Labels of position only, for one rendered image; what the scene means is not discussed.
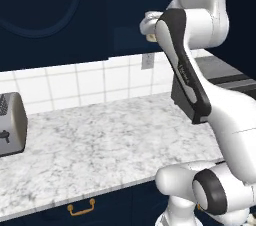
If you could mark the grey wall outlet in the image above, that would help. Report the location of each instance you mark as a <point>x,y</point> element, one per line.
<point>147,61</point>

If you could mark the silver toaster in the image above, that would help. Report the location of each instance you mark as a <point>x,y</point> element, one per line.
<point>12,126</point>

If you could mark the navy wall cabinet door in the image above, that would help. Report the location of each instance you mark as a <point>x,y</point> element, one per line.
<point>133,0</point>
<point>50,13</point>

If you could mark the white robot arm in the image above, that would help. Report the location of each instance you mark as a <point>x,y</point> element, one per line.
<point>233,130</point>

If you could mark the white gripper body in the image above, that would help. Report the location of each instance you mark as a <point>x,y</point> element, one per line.
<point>149,23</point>

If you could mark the black and grey stove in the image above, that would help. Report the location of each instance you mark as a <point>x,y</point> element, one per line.
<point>226,73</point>

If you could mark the navy drawer front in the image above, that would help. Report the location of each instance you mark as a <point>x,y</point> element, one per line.
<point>110,208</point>

